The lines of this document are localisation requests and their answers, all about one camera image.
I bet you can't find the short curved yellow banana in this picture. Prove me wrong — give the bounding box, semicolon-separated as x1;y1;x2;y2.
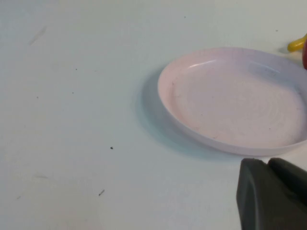
287;33;307;52

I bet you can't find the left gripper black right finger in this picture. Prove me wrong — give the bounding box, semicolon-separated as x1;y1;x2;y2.
267;157;307;207

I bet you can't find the pink round plate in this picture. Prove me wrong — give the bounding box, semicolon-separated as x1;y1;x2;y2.
157;46;307;157

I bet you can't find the red apple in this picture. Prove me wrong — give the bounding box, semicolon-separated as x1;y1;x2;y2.
302;40;307;70

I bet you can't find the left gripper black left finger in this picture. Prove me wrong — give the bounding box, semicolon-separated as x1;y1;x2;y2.
236;158;307;230

